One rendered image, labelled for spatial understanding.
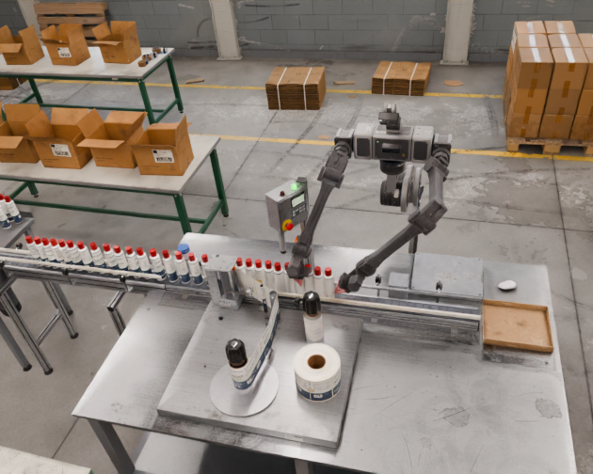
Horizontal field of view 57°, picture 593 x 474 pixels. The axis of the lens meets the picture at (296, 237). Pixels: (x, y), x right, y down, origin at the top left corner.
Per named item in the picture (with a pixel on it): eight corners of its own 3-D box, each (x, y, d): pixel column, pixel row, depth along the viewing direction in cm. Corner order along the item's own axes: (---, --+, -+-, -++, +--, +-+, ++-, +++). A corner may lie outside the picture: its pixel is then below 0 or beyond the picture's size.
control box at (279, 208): (269, 226, 263) (264, 194, 251) (296, 211, 271) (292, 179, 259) (282, 235, 256) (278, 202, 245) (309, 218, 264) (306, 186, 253)
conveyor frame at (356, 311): (166, 292, 299) (164, 286, 296) (174, 278, 307) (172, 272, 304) (478, 331, 259) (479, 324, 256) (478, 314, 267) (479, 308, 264)
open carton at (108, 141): (82, 175, 416) (65, 132, 393) (116, 141, 455) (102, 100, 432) (134, 179, 405) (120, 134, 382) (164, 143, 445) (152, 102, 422)
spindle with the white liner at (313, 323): (303, 345, 255) (298, 301, 237) (308, 331, 262) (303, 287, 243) (322, 348, 253) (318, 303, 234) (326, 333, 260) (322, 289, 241)
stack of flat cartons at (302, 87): (267, 109, 653) (264, 85, 633) (277, 90, 694) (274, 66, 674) (320, 110, 640) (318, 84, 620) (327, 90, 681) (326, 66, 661)
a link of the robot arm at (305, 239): (345, 173, 240) (323, 164, 240) (344, 176, 235) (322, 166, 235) (311, 255, 256) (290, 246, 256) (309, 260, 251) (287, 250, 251)
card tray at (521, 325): (483, 343, 253) (484, 338, 251) (482, 304, 272) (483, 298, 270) (552, 353, 246) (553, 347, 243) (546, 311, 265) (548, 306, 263)
